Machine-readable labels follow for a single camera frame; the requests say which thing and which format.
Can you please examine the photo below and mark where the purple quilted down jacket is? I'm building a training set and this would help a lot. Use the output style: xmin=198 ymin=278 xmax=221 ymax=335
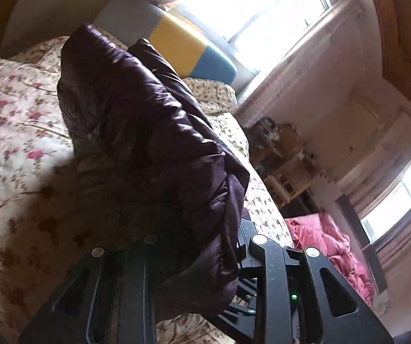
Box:
xmin=57 ymin=25 xmax=250 ymax=321

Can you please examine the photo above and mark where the pink ruffled blanket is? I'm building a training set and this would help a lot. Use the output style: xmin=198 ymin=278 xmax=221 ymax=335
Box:
xmin=285 ymin=210 xmax=375 ymax=307

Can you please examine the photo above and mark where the floral duvet on bed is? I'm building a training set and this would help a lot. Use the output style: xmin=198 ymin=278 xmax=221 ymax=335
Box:
xmin=0 ymin=24 xmax=294 ymax=344

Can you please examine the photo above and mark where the cluttered wooden side table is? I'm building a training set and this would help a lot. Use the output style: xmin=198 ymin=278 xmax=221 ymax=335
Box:
xmin=243 ymin=117 xmax=316 ymax=209

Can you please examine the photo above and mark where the window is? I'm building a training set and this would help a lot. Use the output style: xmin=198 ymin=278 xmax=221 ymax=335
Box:
xmin=361 ymin=163 xmax=411 ymax=243
xmin=166 ymin=0 xmax=331 ymax=73

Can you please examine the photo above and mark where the right pink curtain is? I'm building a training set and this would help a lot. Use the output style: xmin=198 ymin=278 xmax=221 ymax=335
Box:
xmin=235 ymin=0 xmax=382 ymax=130

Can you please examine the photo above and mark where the grey yellow teal headboard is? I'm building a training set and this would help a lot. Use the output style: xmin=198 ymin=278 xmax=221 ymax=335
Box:
xmin=93 ymin=0 xmax=237 ymax=85

